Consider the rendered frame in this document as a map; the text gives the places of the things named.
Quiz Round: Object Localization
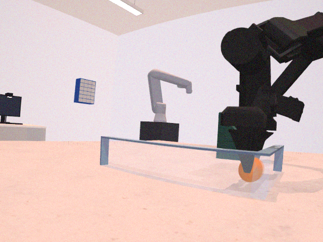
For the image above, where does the clear low corner wall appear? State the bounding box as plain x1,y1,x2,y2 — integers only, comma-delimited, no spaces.
101,138,284,200

